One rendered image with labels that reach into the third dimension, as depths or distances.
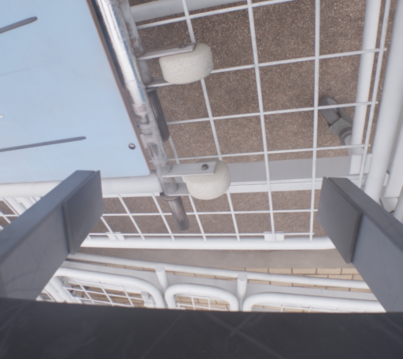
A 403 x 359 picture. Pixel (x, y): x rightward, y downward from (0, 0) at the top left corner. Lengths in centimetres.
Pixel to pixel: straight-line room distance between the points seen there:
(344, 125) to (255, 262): 103
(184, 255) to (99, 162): 136
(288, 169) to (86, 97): 39
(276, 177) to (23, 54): 45
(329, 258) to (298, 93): 97
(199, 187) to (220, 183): 3
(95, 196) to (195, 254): 156
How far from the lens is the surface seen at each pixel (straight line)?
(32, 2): 37
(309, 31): 91
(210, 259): 173
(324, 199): 17
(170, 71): 34
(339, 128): 90
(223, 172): 39
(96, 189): 16
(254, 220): 140
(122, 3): 36
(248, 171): 59
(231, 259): 170
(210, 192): 38
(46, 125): 44
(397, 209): 58
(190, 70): 33
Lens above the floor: 85
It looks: 48 degrees down
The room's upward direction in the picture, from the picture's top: 167 degrees counter-clockwise
